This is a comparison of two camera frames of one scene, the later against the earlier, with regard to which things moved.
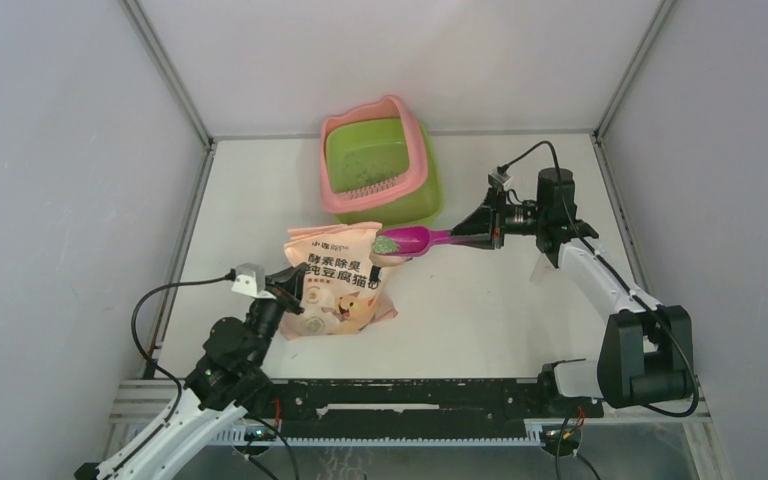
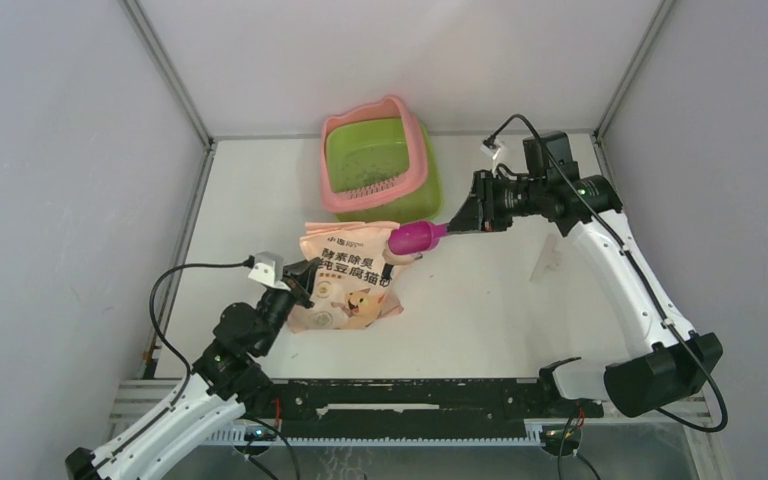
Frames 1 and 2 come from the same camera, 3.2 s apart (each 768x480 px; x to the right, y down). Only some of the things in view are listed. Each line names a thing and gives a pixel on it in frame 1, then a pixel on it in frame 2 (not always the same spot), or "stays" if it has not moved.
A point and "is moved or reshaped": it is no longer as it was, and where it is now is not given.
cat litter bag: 342,283 stays
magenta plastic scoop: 413,240 is moved or reshaped
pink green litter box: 381,166 stays
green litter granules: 384,245 to 360,157
